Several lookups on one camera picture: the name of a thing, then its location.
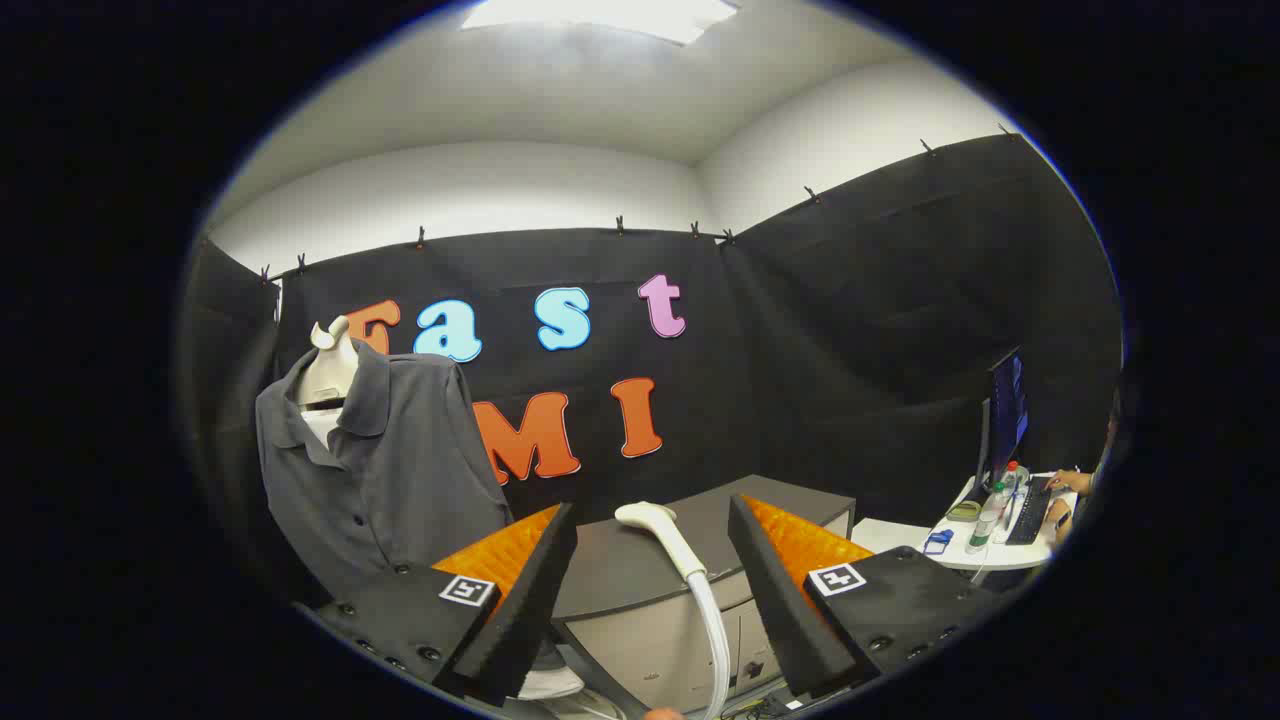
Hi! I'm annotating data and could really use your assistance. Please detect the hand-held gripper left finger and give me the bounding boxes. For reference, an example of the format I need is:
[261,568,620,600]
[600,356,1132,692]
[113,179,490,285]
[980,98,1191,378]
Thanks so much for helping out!
[315,502,579,709]

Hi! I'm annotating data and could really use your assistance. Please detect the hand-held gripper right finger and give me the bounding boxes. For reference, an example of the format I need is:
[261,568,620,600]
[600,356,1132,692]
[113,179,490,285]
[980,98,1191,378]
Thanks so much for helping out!
[727,493,1001,701]

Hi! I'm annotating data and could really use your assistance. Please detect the white garment steamer head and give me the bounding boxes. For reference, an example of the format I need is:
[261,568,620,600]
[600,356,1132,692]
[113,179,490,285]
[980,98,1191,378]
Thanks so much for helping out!
[614,501,710,583]

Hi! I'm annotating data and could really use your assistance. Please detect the grey button shirt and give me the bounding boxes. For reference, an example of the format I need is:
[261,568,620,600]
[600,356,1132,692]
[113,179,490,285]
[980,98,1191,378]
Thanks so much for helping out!
[255,340,514,603]

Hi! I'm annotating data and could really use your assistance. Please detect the grey cabinet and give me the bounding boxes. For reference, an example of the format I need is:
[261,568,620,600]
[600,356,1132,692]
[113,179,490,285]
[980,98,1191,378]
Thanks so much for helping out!
[548,474,859,717]

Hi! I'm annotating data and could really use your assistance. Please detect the clear plastic bottle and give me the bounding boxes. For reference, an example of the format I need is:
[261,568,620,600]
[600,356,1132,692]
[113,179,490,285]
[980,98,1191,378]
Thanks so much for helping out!
[966,482,1007,555]

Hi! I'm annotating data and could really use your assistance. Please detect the white desk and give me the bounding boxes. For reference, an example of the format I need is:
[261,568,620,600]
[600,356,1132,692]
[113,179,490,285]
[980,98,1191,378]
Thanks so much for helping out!
[852,472,1081,576]

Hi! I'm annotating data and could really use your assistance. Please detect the black keyboard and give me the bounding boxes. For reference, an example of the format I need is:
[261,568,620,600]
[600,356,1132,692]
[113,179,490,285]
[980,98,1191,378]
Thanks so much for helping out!
[1004,480,1054,547]

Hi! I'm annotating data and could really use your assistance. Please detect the computer monitor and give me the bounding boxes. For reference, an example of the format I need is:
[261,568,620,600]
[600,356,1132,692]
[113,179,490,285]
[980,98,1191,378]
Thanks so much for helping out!
[975,346,1032,491]

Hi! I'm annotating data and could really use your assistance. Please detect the white mannequin torso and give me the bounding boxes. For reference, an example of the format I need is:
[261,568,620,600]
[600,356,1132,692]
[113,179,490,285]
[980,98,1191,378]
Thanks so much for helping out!
[297,318,362,447]

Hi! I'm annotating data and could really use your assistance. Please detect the white steamer hose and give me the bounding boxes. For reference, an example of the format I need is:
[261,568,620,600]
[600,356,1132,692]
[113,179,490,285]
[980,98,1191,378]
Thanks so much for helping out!
[686,570,733,720]

